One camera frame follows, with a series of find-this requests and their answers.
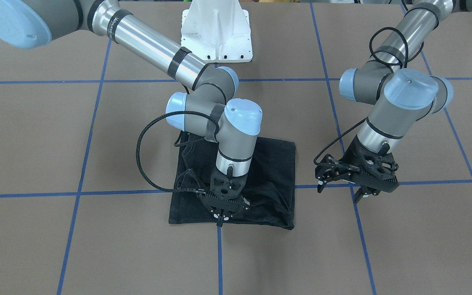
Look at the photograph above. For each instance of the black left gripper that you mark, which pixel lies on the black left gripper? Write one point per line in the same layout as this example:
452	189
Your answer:
347	157

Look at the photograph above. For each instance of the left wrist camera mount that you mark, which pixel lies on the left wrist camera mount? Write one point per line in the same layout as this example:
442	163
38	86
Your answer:
377	174

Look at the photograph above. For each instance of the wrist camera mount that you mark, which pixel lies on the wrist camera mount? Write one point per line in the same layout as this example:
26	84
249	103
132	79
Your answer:
377	174
223	200

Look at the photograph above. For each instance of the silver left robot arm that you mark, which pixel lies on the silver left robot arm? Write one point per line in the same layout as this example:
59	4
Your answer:
400	96

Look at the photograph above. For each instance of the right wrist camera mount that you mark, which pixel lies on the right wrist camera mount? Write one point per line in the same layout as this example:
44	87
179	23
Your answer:
223	200

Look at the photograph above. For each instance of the brown table mat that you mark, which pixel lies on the brown table mat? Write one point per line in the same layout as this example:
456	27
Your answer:
77	218

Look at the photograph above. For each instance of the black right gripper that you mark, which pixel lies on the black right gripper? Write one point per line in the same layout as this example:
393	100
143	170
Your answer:
221	218

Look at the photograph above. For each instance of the black graphic t-shirt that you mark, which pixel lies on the black graphic t-shirt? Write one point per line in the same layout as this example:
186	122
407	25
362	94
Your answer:
270	186

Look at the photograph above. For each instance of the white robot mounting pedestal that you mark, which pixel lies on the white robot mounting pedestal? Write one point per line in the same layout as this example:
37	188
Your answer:
217	31

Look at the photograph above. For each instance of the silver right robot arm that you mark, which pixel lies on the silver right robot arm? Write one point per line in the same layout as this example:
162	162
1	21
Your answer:
207	109

